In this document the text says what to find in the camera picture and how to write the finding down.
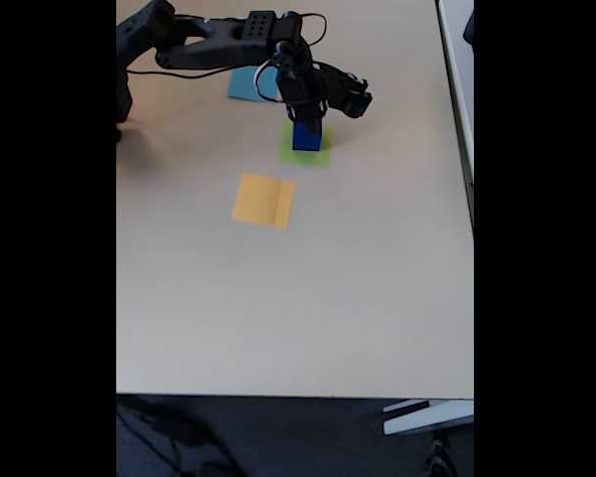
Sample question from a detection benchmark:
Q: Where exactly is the largest blue cube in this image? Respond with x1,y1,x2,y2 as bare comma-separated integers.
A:
292,118,324,151

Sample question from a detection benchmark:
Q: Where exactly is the green paper square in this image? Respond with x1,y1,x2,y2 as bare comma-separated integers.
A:
276,121,333,169

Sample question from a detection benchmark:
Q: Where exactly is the blue paper square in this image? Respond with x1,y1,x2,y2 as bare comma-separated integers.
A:
226,68,279,105

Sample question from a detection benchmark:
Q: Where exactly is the orange paper square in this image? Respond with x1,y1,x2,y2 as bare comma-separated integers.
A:
231,172,297,231

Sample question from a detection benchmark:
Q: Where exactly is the white table foot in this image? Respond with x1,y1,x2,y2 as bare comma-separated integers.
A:
381,398,475,437

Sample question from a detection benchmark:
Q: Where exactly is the black camera box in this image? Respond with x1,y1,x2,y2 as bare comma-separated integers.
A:
322,62,373,119

